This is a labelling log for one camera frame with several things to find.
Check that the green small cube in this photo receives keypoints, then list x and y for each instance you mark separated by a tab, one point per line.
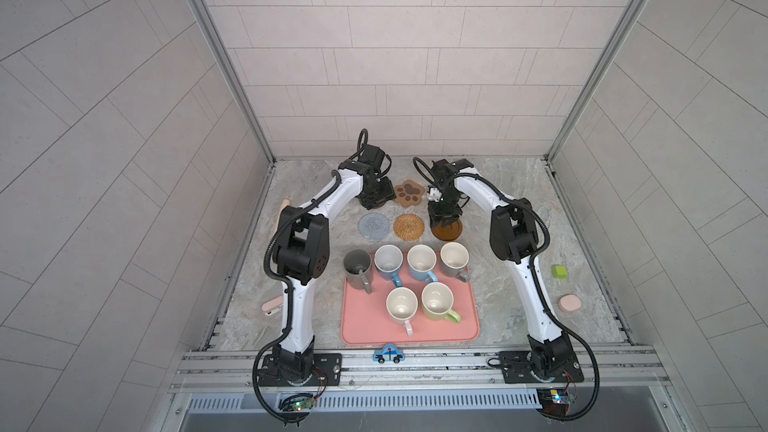
560	272

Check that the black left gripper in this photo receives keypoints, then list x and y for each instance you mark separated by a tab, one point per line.
386	194

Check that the circuit board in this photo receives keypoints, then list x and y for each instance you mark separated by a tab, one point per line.
556	402
298	403

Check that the tan rattan coaster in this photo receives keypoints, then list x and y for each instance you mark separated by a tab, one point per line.
409	227

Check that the grey metal mug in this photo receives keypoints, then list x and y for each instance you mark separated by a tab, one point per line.
359	276

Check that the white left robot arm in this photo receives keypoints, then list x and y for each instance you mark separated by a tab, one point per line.
299	250

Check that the blue mug left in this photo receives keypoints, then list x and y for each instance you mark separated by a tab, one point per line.
388	260

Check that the left circuit board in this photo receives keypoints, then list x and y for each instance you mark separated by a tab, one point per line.
298	403

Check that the blue mug middle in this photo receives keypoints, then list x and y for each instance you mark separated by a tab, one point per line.
422	260

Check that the green handled white mug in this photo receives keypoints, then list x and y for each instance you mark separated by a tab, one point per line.
437	302

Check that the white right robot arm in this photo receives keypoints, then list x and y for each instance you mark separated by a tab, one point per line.
517	237

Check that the pink round soap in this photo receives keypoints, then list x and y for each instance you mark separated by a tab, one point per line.
569	303

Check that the blue mug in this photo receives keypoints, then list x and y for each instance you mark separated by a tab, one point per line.
388	260
422	260

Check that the grey handled white mug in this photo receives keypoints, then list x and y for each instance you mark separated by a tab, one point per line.
455	258

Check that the pink handled white mug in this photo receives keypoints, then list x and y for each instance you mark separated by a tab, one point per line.
402	305

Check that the right circuit board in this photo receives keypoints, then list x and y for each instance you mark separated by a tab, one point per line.
556	402

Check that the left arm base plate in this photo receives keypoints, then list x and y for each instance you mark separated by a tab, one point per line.
326	366

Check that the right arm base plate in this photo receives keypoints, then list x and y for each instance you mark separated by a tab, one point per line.
517	368

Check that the blue toy car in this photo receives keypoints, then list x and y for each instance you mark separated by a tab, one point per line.
388	353

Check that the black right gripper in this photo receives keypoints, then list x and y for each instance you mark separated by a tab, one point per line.
435	213

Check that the brown wooden coaster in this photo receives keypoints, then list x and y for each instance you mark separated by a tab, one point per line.
449	232

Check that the cork paw print coaster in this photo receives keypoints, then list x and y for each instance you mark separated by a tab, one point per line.
409	194

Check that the small pink stapler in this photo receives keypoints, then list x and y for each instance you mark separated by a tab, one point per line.
272	306

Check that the beige wooden rolling pin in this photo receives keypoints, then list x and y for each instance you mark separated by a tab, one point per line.
285	203

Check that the pink silicone tray mat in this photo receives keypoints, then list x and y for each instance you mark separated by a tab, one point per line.
365	320

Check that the light blue woven coaster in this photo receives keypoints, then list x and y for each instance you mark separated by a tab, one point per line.
374	226

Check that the aluminium rail frame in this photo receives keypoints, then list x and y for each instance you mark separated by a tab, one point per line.
626	388

